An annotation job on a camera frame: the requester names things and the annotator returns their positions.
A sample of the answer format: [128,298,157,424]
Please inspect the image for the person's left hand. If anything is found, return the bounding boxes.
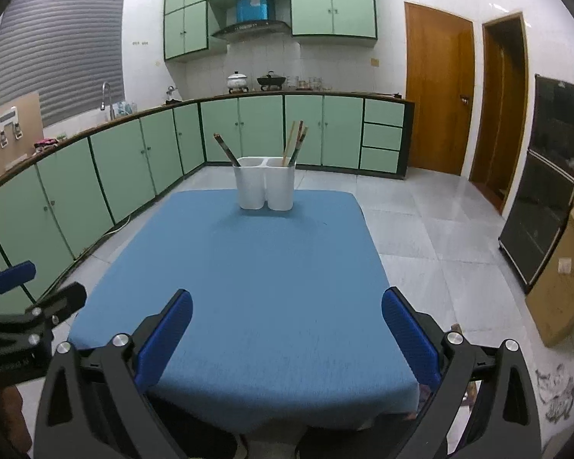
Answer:
[0,386,32,458]

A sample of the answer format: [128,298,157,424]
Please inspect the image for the wooden closed door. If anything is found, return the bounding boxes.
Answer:
[404,2,475,175]

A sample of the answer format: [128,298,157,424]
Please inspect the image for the sink faucet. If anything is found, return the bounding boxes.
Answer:
[100,81,116,121]

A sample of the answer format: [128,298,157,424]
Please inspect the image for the cardboard box on floor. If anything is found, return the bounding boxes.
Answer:
[526,208,574,347]

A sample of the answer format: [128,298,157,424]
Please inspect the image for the range hood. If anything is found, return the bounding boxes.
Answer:
[211,20,292,44]

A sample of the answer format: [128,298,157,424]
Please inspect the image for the white double utensil holder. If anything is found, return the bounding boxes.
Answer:
[233,156,296,212]

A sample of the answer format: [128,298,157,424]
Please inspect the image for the black wok on stove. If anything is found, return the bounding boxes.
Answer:
[257,70,287,91]

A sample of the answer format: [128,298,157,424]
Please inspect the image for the patterned floor mat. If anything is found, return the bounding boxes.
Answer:
[536,364,574,424]

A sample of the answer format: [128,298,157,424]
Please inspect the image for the brown chopstick in left cup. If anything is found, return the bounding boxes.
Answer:
[213,133,240,167]

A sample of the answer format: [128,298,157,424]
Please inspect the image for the cardboard sheet on counter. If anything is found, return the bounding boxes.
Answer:
[0,92,44,176]

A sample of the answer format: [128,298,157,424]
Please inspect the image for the blue box on shelf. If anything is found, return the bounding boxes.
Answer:
[236,0,274,23]

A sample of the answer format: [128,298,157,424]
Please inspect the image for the grey window shutter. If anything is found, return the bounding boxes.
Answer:
[0,0,125,127]

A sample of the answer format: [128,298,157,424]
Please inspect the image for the light wooden chopstick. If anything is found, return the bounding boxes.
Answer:
[282,120,296,167]

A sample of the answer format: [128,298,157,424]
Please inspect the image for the open wooden doorway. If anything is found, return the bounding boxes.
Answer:
[470,13,529,212]

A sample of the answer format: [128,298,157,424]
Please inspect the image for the white pot on stove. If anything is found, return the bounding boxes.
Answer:
[227,72,249,94]

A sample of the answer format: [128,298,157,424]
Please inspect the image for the dark chopstick in right cup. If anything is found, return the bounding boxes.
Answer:
[288,127,308,167]

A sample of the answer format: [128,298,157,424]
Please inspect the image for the blue table cloth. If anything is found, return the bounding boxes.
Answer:
[69,190,419,433]

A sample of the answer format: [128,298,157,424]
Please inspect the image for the black glass cabinet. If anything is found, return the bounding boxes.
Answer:
[499,75,574,292]

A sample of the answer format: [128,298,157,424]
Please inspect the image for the green lower kitchen cabinets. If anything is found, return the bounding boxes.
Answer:
[0,91,415,314]

